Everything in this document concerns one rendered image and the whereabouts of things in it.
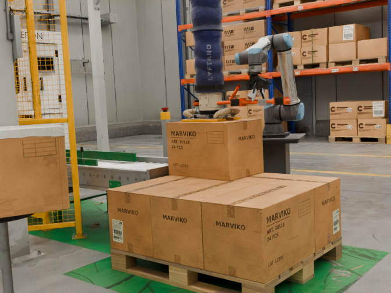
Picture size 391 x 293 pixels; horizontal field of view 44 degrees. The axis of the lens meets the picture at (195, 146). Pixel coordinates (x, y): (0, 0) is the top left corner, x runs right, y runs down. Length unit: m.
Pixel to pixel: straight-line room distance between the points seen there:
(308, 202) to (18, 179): 1.62
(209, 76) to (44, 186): 1.61
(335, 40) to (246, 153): 7.65
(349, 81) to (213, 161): 8.98
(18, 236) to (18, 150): 1.56
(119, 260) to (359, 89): 9.46
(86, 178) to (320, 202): 1.99
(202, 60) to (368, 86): 8.71
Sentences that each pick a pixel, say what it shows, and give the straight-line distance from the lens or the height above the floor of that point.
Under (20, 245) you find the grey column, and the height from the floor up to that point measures 0.11.
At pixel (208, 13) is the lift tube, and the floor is 1.71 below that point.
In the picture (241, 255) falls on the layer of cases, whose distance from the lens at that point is 2.67.
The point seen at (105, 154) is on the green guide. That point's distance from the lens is 4.84.
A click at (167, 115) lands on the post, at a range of 4.58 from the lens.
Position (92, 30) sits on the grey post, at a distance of 7.08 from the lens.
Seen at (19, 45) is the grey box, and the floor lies 1.56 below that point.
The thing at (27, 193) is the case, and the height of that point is 0.72.
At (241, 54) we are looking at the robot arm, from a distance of 3.56.
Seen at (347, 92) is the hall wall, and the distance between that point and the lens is 12.18.
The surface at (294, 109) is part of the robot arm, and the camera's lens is 4.16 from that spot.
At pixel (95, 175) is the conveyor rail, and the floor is 0.52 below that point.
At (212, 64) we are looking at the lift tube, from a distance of 3.55.
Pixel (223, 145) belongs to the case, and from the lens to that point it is 3.33.
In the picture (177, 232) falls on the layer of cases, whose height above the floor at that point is 0.34.
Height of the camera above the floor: 1.13
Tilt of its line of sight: 6 degrees down
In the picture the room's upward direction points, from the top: 3 degrees counter-clockwise
